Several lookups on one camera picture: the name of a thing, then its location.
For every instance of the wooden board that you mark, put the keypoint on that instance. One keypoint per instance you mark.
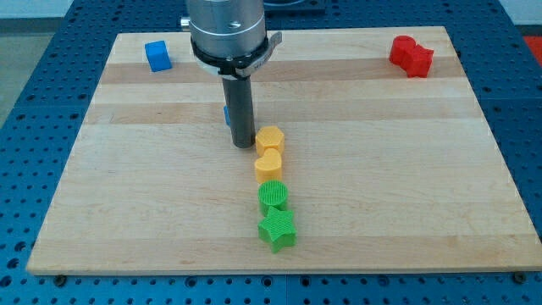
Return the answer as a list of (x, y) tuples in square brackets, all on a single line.
[(386, 173)]

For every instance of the dark cylindrical pointer rod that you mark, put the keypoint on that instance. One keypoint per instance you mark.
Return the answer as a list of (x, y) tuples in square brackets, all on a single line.
[(238, 97)]

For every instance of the blue cube block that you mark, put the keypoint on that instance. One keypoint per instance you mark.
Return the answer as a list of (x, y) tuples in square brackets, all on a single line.
[(157, 56)]

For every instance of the red star block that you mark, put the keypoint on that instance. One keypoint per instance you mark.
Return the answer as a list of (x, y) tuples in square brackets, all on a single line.
[(417, 61)]

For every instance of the small blue block behind rod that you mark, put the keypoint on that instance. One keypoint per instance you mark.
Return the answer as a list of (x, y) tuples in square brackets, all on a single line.
[(226, 115)]

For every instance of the green star block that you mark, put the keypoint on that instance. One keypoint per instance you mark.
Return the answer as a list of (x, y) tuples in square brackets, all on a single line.
[(278, 229)]

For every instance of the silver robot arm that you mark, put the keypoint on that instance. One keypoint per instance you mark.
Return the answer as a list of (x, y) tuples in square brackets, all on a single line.
[(229, 37)]

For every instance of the red cylinder block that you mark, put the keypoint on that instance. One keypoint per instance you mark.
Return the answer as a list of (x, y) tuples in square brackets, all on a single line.
[(401, 46)]

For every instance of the yellow heart block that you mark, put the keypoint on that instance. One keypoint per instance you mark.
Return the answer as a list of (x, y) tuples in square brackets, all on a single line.
[(268, 166)]

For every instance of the yellow hexagon block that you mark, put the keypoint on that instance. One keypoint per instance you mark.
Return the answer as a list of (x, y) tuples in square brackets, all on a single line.
[(270, 137)]

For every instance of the green cylinder block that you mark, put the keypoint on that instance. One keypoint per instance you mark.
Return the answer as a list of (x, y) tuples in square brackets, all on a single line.
[(272, 194)]

